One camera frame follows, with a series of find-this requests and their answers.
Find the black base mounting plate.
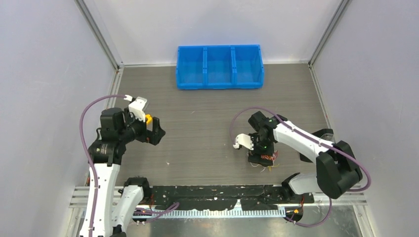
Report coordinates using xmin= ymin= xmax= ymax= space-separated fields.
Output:
xmin=144 ymin=185 xmax=314 ymax=211

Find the blue three-compartment plastic bin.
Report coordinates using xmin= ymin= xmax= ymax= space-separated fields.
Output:
xmin=175 ymin=44 xmax=264 ymax=90

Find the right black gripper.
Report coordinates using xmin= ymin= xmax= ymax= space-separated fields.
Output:
xmin=248 ymin=133 xmax=274 ymax=167

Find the black triangular stand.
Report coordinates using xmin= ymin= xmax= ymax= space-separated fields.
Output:
xmin=299 ymin=128 xmax=335 ymax=163

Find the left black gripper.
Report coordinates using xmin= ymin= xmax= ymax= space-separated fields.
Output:
xmin=119 ymin=108 xmax=165 ymax=145

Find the yellow triangular plastic stand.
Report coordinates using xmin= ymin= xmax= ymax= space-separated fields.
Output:
xmin=145 ymin=114 xmax=153 ymax=125

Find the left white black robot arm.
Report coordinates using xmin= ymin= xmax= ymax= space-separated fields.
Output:
xmin=79 ymin=108 xmax=166 ymax=237

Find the aluminium front rail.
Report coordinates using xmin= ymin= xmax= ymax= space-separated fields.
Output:
xmin=69 ymin=185 xmax=367 ymax=219

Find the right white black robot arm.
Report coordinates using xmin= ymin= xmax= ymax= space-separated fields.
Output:
xmin=248 ymin=111 xmax=363 ymax=203

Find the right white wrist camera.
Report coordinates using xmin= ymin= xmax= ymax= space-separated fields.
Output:
xmin=233 ymin=133 xmax=254 ymax=151

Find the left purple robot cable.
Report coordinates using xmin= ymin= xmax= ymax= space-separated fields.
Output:
xmin=80 ymin=94 xmax=126 ymax=237

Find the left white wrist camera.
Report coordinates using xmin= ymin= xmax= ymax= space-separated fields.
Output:
xmin=124 ymin=95 xmax=148 ymax=122

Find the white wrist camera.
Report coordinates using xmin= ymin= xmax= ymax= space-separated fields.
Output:
xmin=233 ymin=133 xmax=254 ymax=151
xmin=124 ymin=95 xmax=148 ymax=122

